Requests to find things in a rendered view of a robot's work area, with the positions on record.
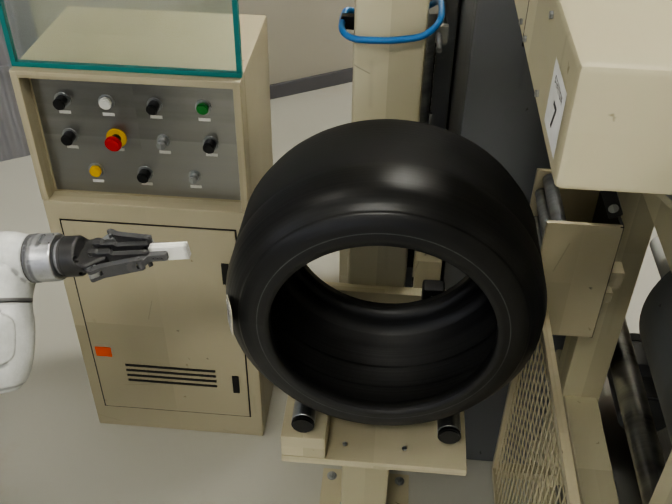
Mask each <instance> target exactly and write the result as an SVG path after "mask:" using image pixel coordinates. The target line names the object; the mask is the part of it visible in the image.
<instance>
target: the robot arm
mask: <svg viewBox="0 0 672 504"><path fill-rule="evenodd" d="M190 256H191V251H190V248H189V245H188V242H187V241H186V242H154V241H153V239H152V236H151V235H148V234H138V233H129V232H120V231H116V230H114V229H108V230H107V235H106V236H104V237H103V238H100V237H98V238H94V239H90V240H89V239H87V238H85V237H83V236H81V235H74V236H64V235H63V234H61V233H41V234H40V233H34V234H26V233H22V232H17V231H1V232H0V394H2V393H7V392H11V391H15V390H17V389H19V388H21V386H22V385H23V384H24V383H25V382H26V381H27V379H28V377H29V375H30V372H31V369H32V365H33V360H34V352H35V334H36V329H35V316H34V310H33V294H34V289H35V285H36V283H42V282H55V281H63V280H65V279H66V278H67V277H80V276H84V275H86V274H88V276H89V278H90V281H91V282H96V281H99V280H101V279H104V278H108V277H113V276H118V275H123V274H128V273H133V272H138V271H143V270H145V269H146V265H147V264H148V266H149V267H152V266H153V262H157V261H167V260H181V259H190ZM136 265H137V266H136Z"/></svg>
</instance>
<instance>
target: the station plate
mask: <svg viewBox="0 0 672 504"><path fill-rule="evenodd" d="M566 96H567V92H566V89H565V85H564V82H563V78H562V75H561V71H560V68H559V64H558V61H557V57H556V61H555V66H554V72H553V77H552V82H551V87H550V92H549V97H548V102H547V108H546V113H545V118H544V121H545V126H546V130H547V134H548V139H549V143H550V148H551V152H552V157H553V159H554V154H555V149H556V144H557V140H558V135H559V130H560V125H561V120H562V116H563V111H564V106H565V101H566Z"/></svg>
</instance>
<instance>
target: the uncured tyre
mask: <svg viewBox="0 0 672 504"><path fill-rule="evenodd" d="M364 246H391V247H400V248H406V249H411V250H415V251H419V252H423V253H426V254H429V255H431V256H434V257H437V258H439V259H441V260H443V261H445V262H447V263H449V264H451V265H453V266H454V267H456V268H457V269H459V270H460V271H462V272H463V273H465V274H466V275H467V276H465V277H464V278H463V279H462V280H461V281H460V282H458V283H457V284H456V285H454V286H453V287H451V288H449V289H448V290H446V291H444V292H442V293H440V294H438V295H435V296H433V297H430V298H427V299H423V300H419V301H414V302H408V303H377V302H371V301H366V300H362V299H358V298H355V297H352V296H349V295H347V294H344V293H342V292H340V291H338V290H336V289H334V288H333V287H331V286H329V285H328V284H326V283H325V282H324V281H322V280H321V279H320V278H319V277H318V276H317V275H315V274H314V273H313V272H312V271H311V269H310V268H309V267H308V266H307V265H306V264H308V263H310V262H311V261H313V260H315V259H317V258H320V257H322V256H324V255H327V254H330V253H333V252H336V251H340V250H344V249H349V248H355V247H364ZM226 295H228V298H229V302H230V305H231V309H232V321H233V333H234V335H235V337H236V340H237V342H238V344H239V345H240V347H241V349H242V350H243V352H244V354H245V355H246V356H247V358H248V359H249V360H250V362H251V363H252V364H253V365H254V366H255V367H256V369H257V370H258V371H259V372H260V373H261V374H262V375H263V376H265V377H266V378H267V379H268V380H269V381H270V382H272V383H273V384H274V385H275V386H277V387H278V388H279V389H281V390H282V391H283V392H285V393H286V394H288V395H289V396H290V397H292V398H293V399H295V400H297V401H298V402H300V403H302V404H304V405H306V406H308V407H310V408H312V409H314V410H316V411H319V412H321V413H324V414H326V415H329V416H332V417H336V418H339V419H343V420H347V421H351V422H357V423H363V424H370V425H385V426H398V425H412V424H420V423H426V422H431V421H435V420H439V419H443V418H446V417H449V416H452V415H455V414H457V413H460V412H462V411H464V410H467V409H469V408H471V407H472V406H474V405H476V404H478V403H480V402H482V401H484V400H485V399H487V398H489V397H490V396H492V395H494V394H495V393H497V392H498V391H499V390H501V389H502V388H503V387H505V386H506V385H507V384H508V383H509V382H511V381H512V380H513V379H514V378H515V377H516V376H517V375H518V374H519V372H520V371H521V370H522V369H523V368H524V366H525V365H526V364H527V362H528V361H529V359H530V358H531V356H532V354H533V353H534V351H535V349H536V346H537V344H538V342H539V339H540V336H541V332H542V328H543V324H544V321H545V316H546V310H547V287H546V281H545V275H544V269H543V263H542V257H541V251H540V246H539V240H538V234H537V228H536V223H535V219H534V215H533V212H532V210H531V207H530V205H529V203H528V200H527V198H526V197H525V195H524V193H523V191H522V190H521V188H520V187H519V185H518V184H517V183H516V181H515V180H514V179H513V177H512V176H511V175H510V174H509V172H508V171H507V170H506V169H505V168H504V167H503V166H502V165H501V163H499V162H498V161H497V160H496V159H495V158H494V157H493V156H492V155H491V154H489V153H488V152H487V151H485V150H484V149H483V148H481V147H480V146H478V145H477V144H475V143H474V142H472V141H470V140H468V139H466V138H464V137H463V136H460V135H458V134H456V133H454V132H451V131H449V130H446V129H443V128H440V127H437V126H434V125H430V124H426V123H421V122H416V121H409V120H399V119H373V120H363V121H357V122H351V123H347V124H343V125H339V126H336V127H333V128H330V129H327V130H324V131H322V132H319V133H317V134H315V135H313V136H311V137H309V138H307V139H305V140H304V141H302V142H300V143H299V144H297V145H296V146H294V147H293V148H292V149H290V150H289V151H288V152H287V153H285V154H284V155H283V156H282V157H281V158H280V159H279V160H278V161H277V162H276V163H275V164H274V165H273V166H272V167H271V168H270V169H269V170H268V171H267V172H266V174H265V175H264V176H263V177H262V179H261V180H260V181H259V183H258V184H257V186H256V188H255V189H254V191H253V193H252V195H251V197H250V199H249V202H248V204H247V207H246V210H245V214H244V217H243V220H242V223H241V227H240V230H239V233H238V236H237V240H236V243H235V246H234V250H233V253H232V256H231V259H230V263H229V266H228V271H227V277H226Z"/></svg>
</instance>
